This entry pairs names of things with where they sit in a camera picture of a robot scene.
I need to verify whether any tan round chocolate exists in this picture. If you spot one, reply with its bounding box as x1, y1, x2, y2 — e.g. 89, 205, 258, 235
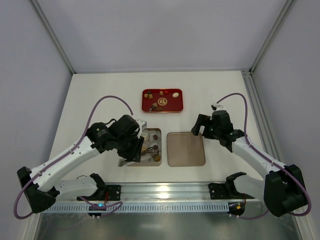
153, 155, 161, 162

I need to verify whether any gold tin lid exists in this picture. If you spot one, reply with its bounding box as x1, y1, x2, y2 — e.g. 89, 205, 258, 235
166, 132, 206, 167

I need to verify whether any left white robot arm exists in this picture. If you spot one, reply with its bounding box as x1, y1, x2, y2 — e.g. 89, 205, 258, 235
17, 114, 147, 214

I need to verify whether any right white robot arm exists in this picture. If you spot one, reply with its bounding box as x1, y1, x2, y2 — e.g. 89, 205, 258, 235
191, 110, 310, 217

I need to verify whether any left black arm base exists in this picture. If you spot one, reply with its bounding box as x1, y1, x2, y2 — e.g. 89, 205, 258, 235
77, 173, 122, 202

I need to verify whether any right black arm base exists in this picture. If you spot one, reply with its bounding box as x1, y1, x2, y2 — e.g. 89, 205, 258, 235
208, 172, 246, 200

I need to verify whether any white oval chocolate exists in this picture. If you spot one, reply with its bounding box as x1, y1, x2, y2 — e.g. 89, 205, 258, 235
172, 92, 179, 98

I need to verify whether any gold tin box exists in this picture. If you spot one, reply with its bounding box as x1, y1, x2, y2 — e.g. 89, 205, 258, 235
125, 128, 162, 167

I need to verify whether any red rectangular tray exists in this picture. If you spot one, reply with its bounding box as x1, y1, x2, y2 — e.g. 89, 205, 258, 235
141, 88, 184, 113

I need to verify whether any aluminium frame post right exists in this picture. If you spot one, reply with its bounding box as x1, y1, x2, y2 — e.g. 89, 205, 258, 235
249, 0, 297, 75

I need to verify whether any aluminium frame post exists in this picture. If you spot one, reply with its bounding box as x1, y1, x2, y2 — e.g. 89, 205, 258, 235
249, 0, 297, 75
28, 0, 76, 75

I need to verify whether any aluminium frame post left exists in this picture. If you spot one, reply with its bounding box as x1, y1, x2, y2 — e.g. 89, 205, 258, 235
28, 0, 76, 75

